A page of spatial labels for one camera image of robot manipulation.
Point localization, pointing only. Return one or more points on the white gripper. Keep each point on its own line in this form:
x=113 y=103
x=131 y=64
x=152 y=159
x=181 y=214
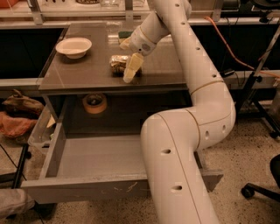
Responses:
x=140 y=41

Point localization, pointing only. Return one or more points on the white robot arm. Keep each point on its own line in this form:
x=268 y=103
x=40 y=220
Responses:
x=170 y=138

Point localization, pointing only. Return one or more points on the open grey top drawer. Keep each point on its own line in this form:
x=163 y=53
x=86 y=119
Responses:
x=85 y=167

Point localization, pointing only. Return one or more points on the green yellow sponge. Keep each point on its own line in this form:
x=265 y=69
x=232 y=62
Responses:
x=122 y=35

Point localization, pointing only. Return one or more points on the white bowl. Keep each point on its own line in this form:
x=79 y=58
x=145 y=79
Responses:
x=74 y=48

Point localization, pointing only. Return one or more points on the brown tape roll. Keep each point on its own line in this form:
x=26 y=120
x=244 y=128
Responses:
x=94 y=103

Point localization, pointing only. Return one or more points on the black power adapter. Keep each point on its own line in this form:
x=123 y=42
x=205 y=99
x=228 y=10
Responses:
x=227 y=72

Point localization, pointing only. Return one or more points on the brown bag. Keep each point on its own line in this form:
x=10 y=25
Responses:
x=19 y=104

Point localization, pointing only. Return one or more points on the clear plastic bin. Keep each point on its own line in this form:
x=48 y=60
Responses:
x=42 y=133

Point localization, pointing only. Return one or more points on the orange cloth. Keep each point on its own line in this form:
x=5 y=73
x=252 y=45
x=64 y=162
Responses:
x=15 y=126

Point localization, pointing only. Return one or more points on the black stand leg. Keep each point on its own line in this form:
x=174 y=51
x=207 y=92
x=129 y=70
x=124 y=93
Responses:
x=25 y=154

